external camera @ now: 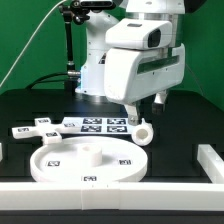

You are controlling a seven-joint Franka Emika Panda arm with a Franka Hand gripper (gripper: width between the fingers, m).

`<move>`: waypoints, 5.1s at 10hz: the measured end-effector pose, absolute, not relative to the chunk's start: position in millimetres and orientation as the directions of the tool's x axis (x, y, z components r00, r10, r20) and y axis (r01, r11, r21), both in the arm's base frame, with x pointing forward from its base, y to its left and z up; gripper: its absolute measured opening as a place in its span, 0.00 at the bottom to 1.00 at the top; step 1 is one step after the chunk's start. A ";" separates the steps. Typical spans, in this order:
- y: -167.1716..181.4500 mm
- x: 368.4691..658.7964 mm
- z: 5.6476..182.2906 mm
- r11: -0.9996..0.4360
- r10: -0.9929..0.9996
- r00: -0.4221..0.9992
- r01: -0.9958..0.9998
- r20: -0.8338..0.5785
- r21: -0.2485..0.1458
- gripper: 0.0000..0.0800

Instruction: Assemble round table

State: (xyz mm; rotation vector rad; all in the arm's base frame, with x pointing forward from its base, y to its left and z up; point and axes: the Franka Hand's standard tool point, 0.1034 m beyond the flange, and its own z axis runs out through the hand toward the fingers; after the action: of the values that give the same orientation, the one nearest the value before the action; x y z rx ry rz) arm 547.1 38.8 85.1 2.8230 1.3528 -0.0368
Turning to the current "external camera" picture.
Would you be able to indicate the white right fence rail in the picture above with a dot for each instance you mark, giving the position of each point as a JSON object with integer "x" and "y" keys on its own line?
{"x": 211, "y": 162}

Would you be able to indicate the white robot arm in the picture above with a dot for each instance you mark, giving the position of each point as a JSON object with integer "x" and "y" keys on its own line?
{"x": 166, "y": 10}

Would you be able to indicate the white front fence rail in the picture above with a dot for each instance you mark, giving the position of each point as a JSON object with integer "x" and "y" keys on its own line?
{"x": 118, "y": 196}

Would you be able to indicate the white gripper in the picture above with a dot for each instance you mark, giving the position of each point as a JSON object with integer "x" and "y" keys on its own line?
{"x": 132, "y": 75}

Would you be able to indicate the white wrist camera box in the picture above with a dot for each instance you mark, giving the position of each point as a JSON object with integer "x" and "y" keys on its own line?
{"x": 140, "y": 34}

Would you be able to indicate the white marker tag sheet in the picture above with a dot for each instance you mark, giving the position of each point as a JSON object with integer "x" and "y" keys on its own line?
{"x": 100, "y": 126}

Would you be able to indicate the white round table top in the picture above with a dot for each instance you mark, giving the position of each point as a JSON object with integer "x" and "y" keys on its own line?
{"x": 89, "y": 158}

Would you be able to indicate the white cross-shaped table base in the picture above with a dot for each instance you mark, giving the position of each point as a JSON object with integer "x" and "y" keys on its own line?
{"x": 49, "y": 132}

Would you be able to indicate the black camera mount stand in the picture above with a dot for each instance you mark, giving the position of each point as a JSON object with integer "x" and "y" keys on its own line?
{"x": 70, "y": 43}

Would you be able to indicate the white fence rail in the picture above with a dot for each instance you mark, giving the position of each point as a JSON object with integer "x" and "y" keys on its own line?
{"x": 118, "y": 196}
{"x": 211, "y": 162}

